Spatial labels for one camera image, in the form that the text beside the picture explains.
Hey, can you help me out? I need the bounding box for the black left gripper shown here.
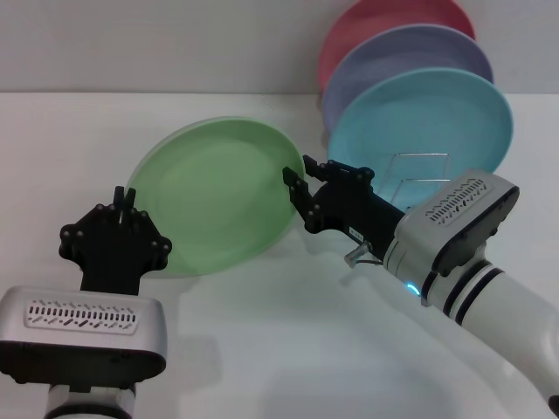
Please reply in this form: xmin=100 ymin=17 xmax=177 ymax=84
xmin=59 ymin=186 xmax=173 ymax=296

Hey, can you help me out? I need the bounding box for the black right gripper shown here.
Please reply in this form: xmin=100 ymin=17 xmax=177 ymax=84
xmin=282 ymin=155 xmax=405 ymax=263

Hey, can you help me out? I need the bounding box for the green round plate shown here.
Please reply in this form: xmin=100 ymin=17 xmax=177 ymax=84
xmin=126 ymin=115 xmax=306 ymax=279

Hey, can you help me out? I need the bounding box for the light blue round plate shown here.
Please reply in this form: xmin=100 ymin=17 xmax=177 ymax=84
xmin=327 ymin=67 xmax=514 ymax=211

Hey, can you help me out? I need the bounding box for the purple round plate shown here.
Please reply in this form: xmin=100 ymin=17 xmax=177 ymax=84
xmin=321 ymin=24 xmax=495 ymax=132

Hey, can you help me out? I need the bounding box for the red round plate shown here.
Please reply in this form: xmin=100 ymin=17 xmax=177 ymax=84
xmin=317 ymin=0 xmax=476 ymax=95

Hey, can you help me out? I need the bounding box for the silver metal cable plug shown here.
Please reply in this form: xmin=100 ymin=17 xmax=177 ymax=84
xmin=344 ymin=242 xmax=372 ymax=265

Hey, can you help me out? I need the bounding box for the metal wire plate rack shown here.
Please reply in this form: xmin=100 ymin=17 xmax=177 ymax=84
xmin=375 ymin=152 xmax=451 ymax=210

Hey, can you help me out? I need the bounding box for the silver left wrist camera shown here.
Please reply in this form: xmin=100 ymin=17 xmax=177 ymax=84
xmin=0 ymin=285 xmax=169 ymax=385

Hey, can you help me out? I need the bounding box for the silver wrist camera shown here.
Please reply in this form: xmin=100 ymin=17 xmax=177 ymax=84
xmin=395 ymin=169 xmax=521 ymax=278
xmin=0 ymin=285 xmax=169 ymax=385

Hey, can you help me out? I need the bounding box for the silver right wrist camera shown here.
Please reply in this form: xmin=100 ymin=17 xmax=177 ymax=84
xmin=395 ymin=169 xmax=521 ymax=278

